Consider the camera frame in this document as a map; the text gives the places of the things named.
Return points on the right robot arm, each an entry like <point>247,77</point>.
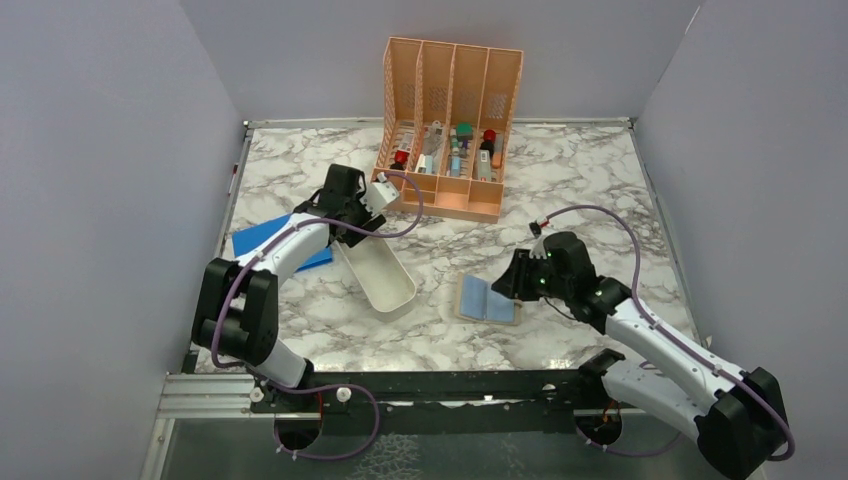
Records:
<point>736,417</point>

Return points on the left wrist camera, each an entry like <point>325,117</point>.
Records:
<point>379,194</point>

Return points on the beige card holder wallet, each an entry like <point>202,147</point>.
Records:
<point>476,301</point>

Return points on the red capped item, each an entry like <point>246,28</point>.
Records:
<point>400,160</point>

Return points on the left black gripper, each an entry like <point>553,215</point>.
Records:
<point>367,221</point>

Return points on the red black bottle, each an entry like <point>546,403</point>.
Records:
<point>489,138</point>

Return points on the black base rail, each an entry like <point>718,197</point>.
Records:
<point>438,402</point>

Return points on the green capped bottle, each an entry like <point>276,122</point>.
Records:
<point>463,131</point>

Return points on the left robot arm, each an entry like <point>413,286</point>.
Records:
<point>237,309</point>

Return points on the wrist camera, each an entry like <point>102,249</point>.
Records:
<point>539,251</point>
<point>379,194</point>

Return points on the white oblong tray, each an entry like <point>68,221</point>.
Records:
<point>387,285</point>

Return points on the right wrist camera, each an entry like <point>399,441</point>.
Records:
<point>539,251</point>

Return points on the peach desk organizer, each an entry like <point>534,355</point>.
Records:
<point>430,87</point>

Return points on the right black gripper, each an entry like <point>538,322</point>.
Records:
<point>514,282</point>

